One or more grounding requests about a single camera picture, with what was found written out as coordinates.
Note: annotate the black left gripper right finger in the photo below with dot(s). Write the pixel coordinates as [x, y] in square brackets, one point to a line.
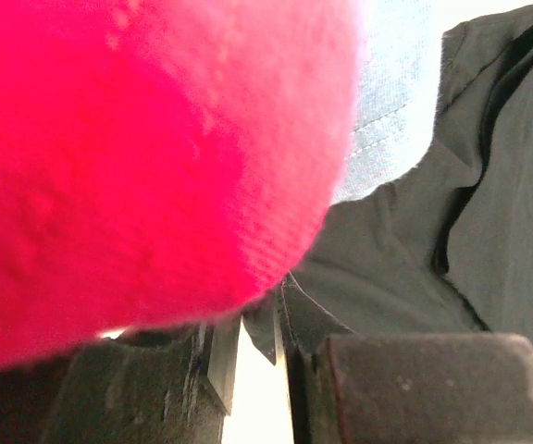
[420, 388]

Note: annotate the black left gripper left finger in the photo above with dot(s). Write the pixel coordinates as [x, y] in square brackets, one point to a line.
[162, 386]

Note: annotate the black t-shirt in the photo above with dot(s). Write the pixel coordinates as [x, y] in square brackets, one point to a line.
[449, 247]

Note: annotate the magenta t-shirt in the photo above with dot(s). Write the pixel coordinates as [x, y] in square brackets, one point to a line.
[163, 162]

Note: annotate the grey-blue t-shirt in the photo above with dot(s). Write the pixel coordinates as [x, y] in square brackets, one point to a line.
[400, 87]

